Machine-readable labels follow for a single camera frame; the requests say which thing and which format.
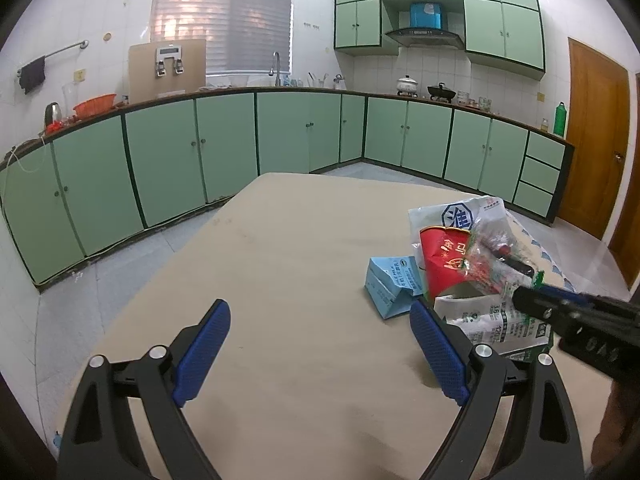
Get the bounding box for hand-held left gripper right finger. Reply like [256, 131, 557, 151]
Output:
[409, 300, 586, 480]

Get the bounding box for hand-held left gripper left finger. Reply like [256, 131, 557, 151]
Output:
[57, 299, 232, 480]

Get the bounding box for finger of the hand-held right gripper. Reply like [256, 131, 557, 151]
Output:
[492, 247, 591, 308]
[512, 285, 601, 341]

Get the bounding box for white green milk carton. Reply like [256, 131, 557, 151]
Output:
[434, 285, 553, 363]

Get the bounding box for light blue carton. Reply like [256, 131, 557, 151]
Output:
[366, 256, 426, 320]

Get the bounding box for clear printed snack wrapper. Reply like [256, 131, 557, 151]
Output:
[462, 205, 546, 296]

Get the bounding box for red paper cup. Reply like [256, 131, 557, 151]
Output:
[419, 226, 483, 297]

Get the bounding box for white plastic bag blue mark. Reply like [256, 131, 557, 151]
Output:
[408, 195, 506, 252]

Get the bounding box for person's right forearm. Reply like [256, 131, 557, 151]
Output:
[591, 379, 640, 471]

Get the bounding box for plain wooden door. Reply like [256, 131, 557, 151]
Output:
[607, 72, 640, 288]

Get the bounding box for beige scalloped tablecloth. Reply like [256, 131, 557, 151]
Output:
[55, 172, 601, 480]

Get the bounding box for green base cabinets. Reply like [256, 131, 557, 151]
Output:
[0, 87, 576, 286]

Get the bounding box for orange plastic basket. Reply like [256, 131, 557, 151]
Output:
[73, 93, 117, 117]

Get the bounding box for cardboard board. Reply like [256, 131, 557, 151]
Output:
[128, 39, 207, 102]

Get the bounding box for clear measuring jug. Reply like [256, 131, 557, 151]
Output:
[62, 82, 83, 116]

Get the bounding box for range hood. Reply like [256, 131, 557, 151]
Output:
[384, 27, 463, 51]

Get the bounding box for blue box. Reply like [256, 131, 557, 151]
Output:
[410, 1, 445, 30]

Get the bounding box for black towel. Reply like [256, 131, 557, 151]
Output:
[19, 57, 47, 95]

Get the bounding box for window with blinds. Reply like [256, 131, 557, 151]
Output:
[150, 0, 296, 77]

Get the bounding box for wooden door with handle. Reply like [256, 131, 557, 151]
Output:
[552, 36, 632, 241]

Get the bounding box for green wall cabinets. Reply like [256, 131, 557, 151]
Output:
[333, 0, 547, 81]

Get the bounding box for steel towel rail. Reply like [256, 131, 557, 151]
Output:
[17, 40, 90, 77]

